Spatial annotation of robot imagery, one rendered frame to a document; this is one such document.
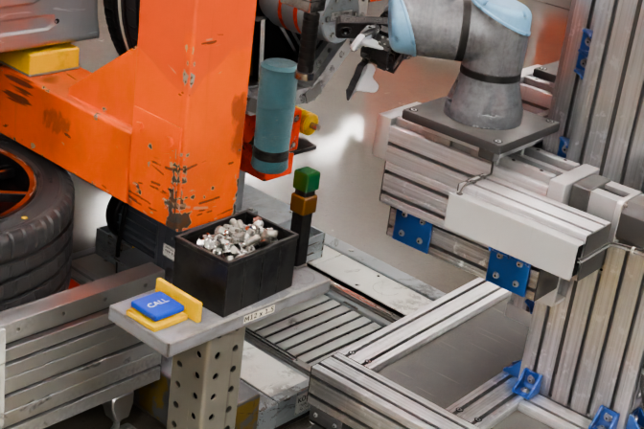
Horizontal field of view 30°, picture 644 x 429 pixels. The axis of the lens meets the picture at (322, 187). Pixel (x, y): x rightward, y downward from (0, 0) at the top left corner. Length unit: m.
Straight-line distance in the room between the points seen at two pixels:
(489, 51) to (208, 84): 0.53
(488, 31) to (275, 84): 0.66
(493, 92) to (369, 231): 1.53
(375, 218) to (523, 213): 1.70
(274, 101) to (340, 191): 1.28
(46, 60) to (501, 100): 1.03
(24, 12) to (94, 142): 0.32
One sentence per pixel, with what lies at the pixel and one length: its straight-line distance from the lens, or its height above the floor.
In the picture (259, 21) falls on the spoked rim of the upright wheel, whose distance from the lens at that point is 2.95.
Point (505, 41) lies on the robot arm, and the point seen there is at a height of 0.98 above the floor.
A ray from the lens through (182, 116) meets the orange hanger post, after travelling 2.29.
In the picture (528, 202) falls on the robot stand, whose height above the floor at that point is 0.74.
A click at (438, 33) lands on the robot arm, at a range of 2.22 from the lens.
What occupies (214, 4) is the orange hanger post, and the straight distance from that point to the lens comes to 2.25.
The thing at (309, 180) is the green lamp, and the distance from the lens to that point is 2.35.
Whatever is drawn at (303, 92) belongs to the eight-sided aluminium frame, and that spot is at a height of 0.61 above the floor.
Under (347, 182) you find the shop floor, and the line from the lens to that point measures 4.06.
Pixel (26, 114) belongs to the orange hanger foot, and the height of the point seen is 0.60.
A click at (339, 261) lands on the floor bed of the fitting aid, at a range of 3.33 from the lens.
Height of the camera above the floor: 1.56
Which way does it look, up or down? 23 degrees down
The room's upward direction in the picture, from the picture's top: 7 degrees clockwise
